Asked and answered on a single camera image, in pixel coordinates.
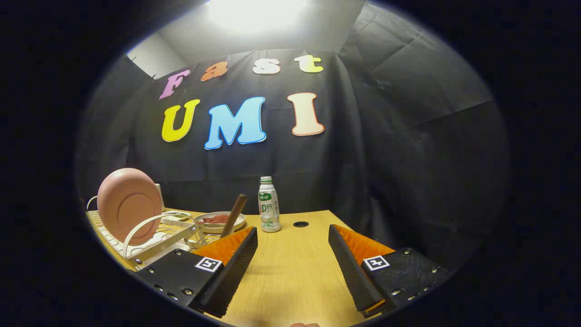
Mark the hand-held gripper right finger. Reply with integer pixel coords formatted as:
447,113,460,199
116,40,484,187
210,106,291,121
328,224,450,318

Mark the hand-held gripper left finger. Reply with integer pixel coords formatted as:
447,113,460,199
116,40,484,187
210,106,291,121
135,226,258,318

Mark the small metal mesh basket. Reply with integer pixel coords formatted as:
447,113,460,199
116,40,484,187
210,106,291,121
186,223,230,251

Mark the wooden handled metal spoon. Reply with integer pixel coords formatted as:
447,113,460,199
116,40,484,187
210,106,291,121
220,194,248,239

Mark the white wire dish rack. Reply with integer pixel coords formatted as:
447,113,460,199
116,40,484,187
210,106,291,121
86,196,206,269

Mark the pink plate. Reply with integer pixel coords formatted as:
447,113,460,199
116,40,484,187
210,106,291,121
97,168,163,245

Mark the beige round dish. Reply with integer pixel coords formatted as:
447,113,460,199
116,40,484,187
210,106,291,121
194,212,246,235

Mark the white drink bottle green label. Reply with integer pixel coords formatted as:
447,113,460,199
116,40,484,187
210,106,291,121
258,176,281,233

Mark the black backdrop cloth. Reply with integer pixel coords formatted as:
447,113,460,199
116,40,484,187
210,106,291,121
75,2,511,273

